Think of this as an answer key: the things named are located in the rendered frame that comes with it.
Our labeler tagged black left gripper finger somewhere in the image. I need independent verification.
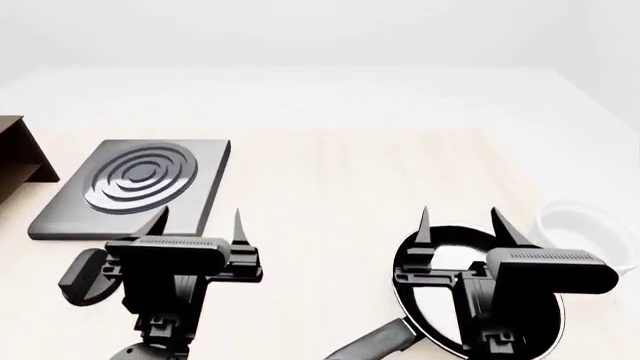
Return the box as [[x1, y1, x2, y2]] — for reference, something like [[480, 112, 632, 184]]
[[104, 204, 170, 264], [225, 207, 261, 270]]

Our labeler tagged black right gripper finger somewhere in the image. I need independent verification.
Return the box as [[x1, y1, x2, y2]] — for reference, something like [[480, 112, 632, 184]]
[[489, 206, 543, 250], [404, 205, 437, 274]]

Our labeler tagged black frying pan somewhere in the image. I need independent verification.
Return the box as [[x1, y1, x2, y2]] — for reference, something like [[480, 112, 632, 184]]
[[323, 223, 567, 360]]

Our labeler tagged grey flat stove plate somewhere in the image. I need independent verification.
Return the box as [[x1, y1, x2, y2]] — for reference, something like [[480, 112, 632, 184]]
[[28, 138, 233, 242]]

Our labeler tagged dark grey round disc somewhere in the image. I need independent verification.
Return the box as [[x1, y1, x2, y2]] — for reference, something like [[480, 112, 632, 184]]
[[57, 247, 124, 308]]

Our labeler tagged white bowl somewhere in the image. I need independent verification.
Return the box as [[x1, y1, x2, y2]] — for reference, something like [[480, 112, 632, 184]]
[[533, 199, 640, 276]]

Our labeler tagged black left gripper camera box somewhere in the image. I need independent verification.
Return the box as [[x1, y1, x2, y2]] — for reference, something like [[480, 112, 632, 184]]
[[128, 236, 233, 269]]

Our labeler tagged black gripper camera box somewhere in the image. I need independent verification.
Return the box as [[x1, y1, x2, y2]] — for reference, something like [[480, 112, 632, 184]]
[[128, 236, 233, 269], [484, 246, 620, 297]]

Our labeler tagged black right gripper camera box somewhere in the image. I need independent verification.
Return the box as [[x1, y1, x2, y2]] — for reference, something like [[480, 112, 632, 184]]
[[484, 246, 620, 297]]

